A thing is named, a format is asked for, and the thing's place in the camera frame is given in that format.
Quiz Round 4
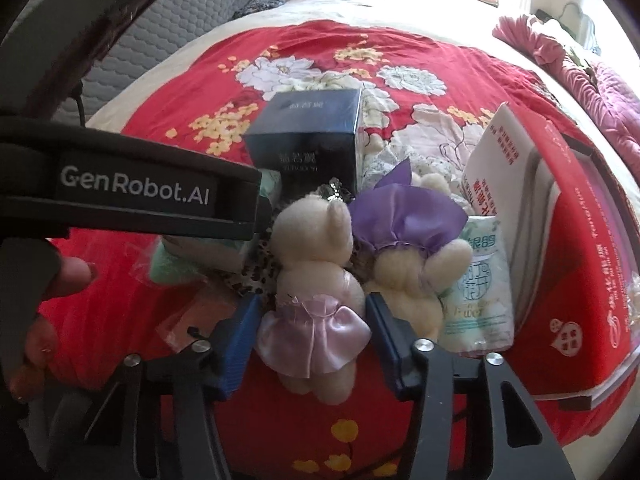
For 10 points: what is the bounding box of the mint green tissue packet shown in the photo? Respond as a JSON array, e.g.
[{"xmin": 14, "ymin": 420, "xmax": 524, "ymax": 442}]
[{"xmin": 148, "ymin": 169, "xmax": 284, "ymax": 286}]

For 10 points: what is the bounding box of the bear plush purple hat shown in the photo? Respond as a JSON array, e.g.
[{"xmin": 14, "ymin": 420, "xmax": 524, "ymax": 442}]
[{"xmin": 348, "ymin": 159, "xmax": 473, "ymax": 341}]

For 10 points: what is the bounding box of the red tissue pack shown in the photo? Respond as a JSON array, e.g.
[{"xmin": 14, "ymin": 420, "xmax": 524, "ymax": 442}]
[{"xmin": 462, "ymin": 101, "xmax": 639, "ymax": 401}]

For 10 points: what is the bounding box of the green white tissue packet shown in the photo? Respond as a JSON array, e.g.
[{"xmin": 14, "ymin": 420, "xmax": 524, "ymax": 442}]
[{"xmin": 438, "ymin": 216, "xmax": 514, "ymax": 356}]

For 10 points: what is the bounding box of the clear plastic bagged plush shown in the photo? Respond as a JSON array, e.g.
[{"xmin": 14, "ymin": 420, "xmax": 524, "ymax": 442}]
[{"xmin": 626, "ymin": 272, "xmax": 640, "ymax": 334}]

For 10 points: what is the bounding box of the grey quilted headboard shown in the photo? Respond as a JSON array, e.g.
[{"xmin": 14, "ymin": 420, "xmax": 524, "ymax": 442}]
[{"xmin": 82, "ymin": 0, "xmax": 250, "ymax": 118}]

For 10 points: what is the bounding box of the pink quilted comforter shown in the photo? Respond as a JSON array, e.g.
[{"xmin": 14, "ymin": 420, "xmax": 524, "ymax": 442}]
[{"xmin": 492, "ymin": 14, "xmax": 639, "ymax": 177}]

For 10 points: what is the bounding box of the leopard print cloth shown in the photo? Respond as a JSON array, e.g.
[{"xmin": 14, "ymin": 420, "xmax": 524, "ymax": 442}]
[{"xmin": 220, "ymin": 240, "xmax": 281, "ymax": 301}]

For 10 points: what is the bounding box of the dark blue square box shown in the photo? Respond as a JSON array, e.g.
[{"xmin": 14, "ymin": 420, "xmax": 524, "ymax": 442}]
[{"xmin": 243, "ymin": 89, "xmax": 366, "ymax": 200}]

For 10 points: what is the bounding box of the person's left hand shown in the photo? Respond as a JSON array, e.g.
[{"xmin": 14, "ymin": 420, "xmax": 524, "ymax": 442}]
[{"xmin": 8, "ymin": 257, "xmax": 98, "ymax": 404}]

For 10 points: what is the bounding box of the bear plush pink dress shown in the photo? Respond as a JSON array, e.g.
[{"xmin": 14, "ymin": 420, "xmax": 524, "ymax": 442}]
[{"xmin": 254, "ymin": 193, "xmax": 374, "ymax": 406}]

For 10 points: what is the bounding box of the red floral blanket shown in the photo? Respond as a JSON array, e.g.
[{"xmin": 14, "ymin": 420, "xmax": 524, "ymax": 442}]
[{"xmin": 41, "ymin": 20, "xmax": 634, "ymax": 479}]

